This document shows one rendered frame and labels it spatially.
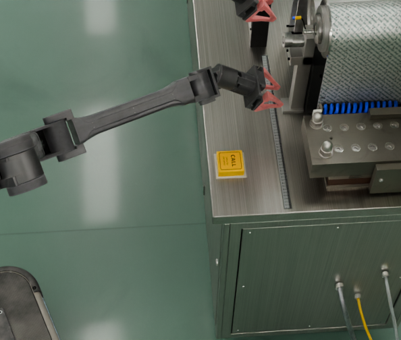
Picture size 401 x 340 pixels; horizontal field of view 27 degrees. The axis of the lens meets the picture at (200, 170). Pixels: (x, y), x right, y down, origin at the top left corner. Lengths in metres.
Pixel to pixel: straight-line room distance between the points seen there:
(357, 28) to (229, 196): 0.55
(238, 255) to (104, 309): 0.83
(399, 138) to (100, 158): 1.53
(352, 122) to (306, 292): 0.65
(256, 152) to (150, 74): 1.44
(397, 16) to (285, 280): 0.89
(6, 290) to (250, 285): 0.84
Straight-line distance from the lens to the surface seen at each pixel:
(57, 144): 1.95
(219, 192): 2.22
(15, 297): 2.86
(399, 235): 2.41
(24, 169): 1.57
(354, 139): 2.20
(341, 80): 2.20
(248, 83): 2.14
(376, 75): 2.21
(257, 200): 2.21
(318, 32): 2.10
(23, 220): 3.29
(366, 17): 2.10
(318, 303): 2.72
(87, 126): 1.97
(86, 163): 3.40
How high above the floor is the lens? 2.76
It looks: 55 degrees down
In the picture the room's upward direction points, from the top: 1 degrees clockwise
